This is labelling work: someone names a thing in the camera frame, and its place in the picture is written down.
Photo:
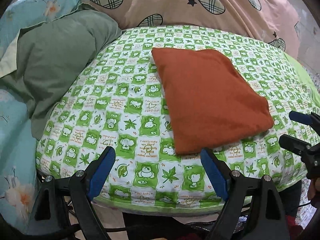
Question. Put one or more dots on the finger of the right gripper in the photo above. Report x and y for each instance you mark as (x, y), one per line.
(294, 145)
(311, 119)

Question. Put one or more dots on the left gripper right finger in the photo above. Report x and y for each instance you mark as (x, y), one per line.
(252, 206)

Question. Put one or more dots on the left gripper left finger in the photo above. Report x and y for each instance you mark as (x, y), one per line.
(63, 206)

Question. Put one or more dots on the orange cloth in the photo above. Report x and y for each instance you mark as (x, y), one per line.
(209, 102)

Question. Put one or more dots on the light blue floral quilt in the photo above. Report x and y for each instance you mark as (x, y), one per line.
(18, 170)

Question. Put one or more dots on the green white patterned bedsheet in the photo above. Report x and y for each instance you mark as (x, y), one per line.
(118, 101)

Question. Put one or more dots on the pink heart pattern pillow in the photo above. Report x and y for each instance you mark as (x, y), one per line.
(271, 21)

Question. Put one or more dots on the grey-green pillow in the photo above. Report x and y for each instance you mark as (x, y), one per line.
(51, 55)

